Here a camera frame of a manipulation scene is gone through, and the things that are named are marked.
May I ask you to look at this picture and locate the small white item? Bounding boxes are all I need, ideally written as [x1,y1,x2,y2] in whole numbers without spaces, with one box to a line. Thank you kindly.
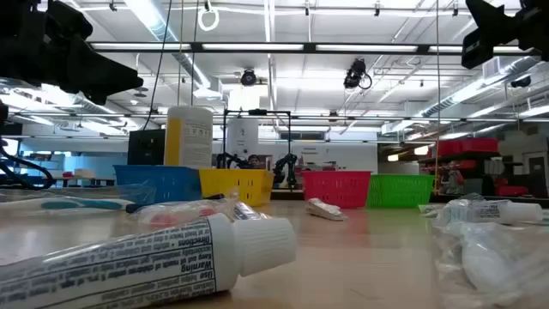
[305,197,348,222]

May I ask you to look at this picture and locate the blue plastic basket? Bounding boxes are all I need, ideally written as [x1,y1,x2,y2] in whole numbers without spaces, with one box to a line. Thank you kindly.
[113,165,203,205]

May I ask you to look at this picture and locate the black hanging cable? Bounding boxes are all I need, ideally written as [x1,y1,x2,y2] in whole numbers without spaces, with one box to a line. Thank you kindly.
[142,0,173,130]

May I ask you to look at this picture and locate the black dome ceiling camera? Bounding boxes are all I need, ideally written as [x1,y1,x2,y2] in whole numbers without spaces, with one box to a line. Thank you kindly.
[239,68,258,88]

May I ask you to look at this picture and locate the red razor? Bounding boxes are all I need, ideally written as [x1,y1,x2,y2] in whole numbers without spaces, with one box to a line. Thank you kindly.
[128,195,240,235]

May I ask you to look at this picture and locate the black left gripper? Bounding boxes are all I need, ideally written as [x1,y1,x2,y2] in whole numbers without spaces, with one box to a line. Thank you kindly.
[0,0,144,106]

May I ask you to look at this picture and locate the black overhead light bar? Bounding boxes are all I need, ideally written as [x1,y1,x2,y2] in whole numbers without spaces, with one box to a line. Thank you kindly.
[87,40,542,56]

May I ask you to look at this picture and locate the silver item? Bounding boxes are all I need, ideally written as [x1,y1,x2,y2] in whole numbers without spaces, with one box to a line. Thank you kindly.
[233,200,272,221]

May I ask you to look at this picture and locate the black cable loop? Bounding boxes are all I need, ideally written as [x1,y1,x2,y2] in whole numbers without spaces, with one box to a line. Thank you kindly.
[0,143,57,191]

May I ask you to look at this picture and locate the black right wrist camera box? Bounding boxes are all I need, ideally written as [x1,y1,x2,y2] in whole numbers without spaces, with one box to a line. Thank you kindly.
[461,28,494,70]

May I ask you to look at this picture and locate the red storage bin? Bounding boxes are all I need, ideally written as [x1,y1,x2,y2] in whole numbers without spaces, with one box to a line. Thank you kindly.
[497,184,529,197]
[436,140,463,158]
[461,136,501,155]

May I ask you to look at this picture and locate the yellow plastic basket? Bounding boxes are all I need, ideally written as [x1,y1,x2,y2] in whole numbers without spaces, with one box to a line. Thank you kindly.
[198,167,275,208]

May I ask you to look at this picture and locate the red plastic basket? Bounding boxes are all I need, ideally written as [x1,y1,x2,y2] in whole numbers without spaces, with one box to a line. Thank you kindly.
[302,170,372,210]

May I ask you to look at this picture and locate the black equipment box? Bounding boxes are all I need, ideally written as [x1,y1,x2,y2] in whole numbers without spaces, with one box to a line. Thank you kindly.
[127,128,166,167]

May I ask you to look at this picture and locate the white toothpaste tube black print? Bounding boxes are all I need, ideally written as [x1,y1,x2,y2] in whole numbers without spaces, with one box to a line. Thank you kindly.
[0,213,298,309]

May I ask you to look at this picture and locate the dark storage shelf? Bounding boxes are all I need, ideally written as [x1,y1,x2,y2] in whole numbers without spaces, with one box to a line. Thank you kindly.
[418,149,531,198]

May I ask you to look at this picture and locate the black metal frame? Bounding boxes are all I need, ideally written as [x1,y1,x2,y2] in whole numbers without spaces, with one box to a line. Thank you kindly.
[220,108,293,190]

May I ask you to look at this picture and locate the white hanging ring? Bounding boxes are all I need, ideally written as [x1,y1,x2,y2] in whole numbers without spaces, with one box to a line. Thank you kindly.
[196,5,220,33]

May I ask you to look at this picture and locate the black overhead camera with cable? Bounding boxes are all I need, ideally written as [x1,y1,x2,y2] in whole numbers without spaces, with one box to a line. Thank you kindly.
[342,58,373,91]

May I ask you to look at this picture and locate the teal white toothbrush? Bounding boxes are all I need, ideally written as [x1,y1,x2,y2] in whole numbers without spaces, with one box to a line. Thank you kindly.
[0,184,158,215]

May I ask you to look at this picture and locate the white wipes canister yellow label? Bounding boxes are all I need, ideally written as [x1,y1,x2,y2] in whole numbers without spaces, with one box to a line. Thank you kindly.
[164,106,214,170]

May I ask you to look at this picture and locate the green plastic basket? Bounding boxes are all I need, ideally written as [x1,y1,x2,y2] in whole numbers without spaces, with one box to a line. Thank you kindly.
[366,173,436,209]

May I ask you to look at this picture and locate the white item in clear bag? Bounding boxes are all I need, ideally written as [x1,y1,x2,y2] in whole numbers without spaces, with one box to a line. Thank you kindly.
[431,221,549,309]

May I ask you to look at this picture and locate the small bluish wrapped item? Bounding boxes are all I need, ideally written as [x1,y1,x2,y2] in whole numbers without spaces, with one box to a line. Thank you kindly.
[418,191,486,227]

